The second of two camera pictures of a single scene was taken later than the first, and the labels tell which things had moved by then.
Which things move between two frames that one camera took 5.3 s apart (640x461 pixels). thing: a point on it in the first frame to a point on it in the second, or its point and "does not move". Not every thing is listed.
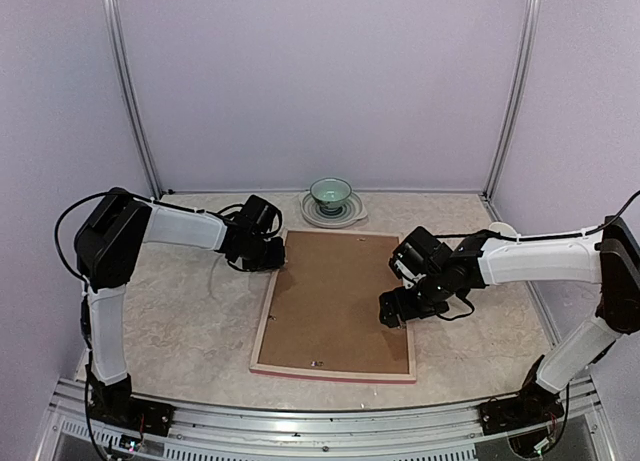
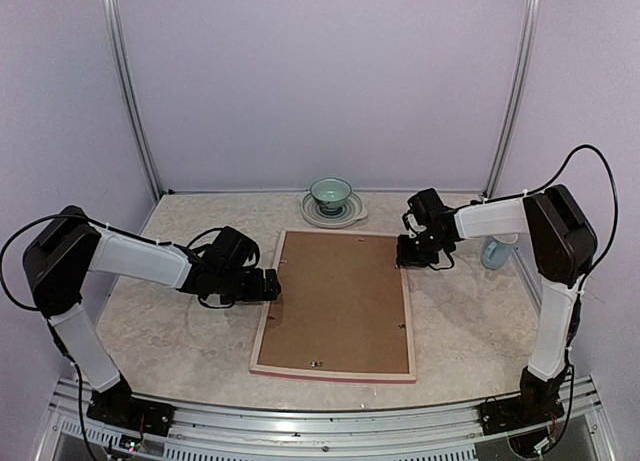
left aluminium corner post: x=112 y=8 does not move
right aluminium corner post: x=520 y=97 does not move
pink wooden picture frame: x=321 y=316 does not move
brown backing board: x=324 y=308 does not move
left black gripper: x=276 y=261 to x=257 y=292
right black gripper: x=407 y=312 to x=405 y=259
